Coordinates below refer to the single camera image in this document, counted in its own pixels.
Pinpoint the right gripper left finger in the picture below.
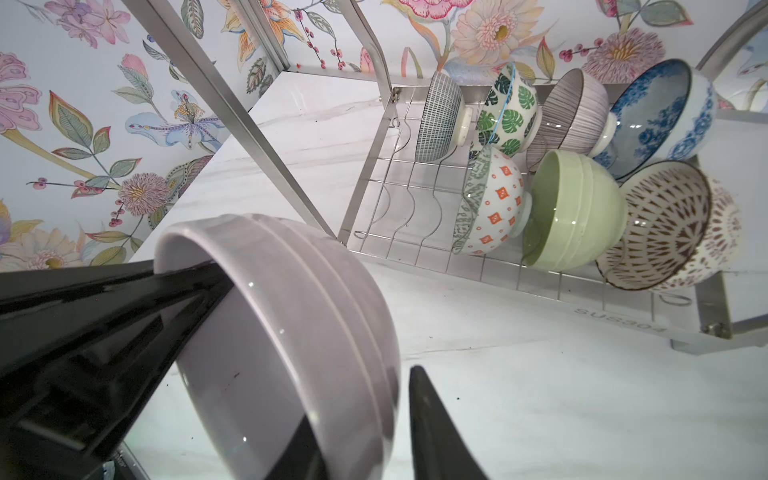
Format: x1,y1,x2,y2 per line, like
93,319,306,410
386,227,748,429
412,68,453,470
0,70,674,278
1,261,233,479

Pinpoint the purple ribbed bowl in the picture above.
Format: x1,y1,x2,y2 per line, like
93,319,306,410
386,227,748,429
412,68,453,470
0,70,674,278
526,69,618,172

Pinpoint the left aluminium corner post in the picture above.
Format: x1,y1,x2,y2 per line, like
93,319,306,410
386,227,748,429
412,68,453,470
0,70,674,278
237,0,291,72

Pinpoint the blue floral bowl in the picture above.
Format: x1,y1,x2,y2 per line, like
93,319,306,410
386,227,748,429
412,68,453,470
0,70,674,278
595,59,717,182

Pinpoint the dark blue flower bowl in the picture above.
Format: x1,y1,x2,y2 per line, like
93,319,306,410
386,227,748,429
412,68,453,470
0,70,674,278
415,71,472,163

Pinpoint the lilac plain bowl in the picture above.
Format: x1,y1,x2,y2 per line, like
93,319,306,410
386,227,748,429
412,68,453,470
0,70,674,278
154,214,400,479

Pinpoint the steel two-tier dish rack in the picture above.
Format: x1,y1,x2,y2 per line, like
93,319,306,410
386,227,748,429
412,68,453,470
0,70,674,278
126,1,767,356

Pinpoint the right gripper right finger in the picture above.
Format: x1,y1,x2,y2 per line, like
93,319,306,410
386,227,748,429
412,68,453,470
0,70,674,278
409,365,487,479

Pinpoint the brown white patterned bowl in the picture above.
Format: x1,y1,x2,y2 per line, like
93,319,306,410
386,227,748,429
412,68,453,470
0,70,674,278
596,161,743,292

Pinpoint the green leaf pattern bowl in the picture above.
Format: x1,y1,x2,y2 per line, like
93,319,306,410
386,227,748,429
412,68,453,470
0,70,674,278
470,63,541,159

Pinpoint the green white patterned bowl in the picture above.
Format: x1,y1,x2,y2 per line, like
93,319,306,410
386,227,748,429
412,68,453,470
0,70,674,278
452,146,532,255

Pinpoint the light green bowl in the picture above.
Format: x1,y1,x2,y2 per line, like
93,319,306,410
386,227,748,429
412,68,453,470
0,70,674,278
522,150,628,272

